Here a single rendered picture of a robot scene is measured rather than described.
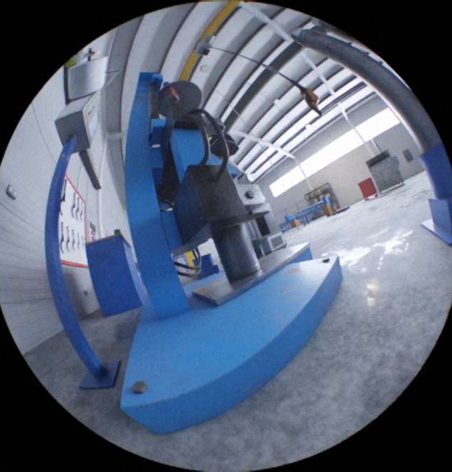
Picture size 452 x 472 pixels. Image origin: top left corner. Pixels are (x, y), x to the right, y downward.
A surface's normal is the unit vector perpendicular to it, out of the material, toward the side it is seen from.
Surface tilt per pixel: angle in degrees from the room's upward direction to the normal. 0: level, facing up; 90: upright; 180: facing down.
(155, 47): 173
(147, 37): 173
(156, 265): 90
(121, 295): 90
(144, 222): 90
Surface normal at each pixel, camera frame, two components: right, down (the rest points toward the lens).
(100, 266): 0.47, -0.26
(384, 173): -0.86, 0.26
